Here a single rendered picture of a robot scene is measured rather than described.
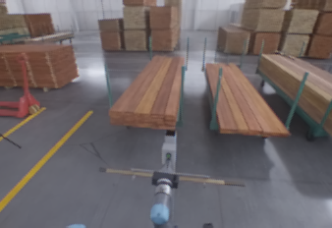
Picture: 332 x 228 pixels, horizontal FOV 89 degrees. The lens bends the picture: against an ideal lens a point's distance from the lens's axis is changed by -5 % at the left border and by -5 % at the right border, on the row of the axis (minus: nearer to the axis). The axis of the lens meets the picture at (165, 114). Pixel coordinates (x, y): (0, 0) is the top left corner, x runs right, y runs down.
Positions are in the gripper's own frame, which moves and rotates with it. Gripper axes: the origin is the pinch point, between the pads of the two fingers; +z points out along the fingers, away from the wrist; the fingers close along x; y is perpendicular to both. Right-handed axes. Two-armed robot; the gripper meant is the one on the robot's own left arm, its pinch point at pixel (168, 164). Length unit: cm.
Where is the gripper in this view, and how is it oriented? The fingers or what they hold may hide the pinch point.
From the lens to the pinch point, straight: 102.0
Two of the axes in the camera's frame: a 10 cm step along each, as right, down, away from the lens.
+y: 0.7, -8.6, -5.1
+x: -9.9, -1.3, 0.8
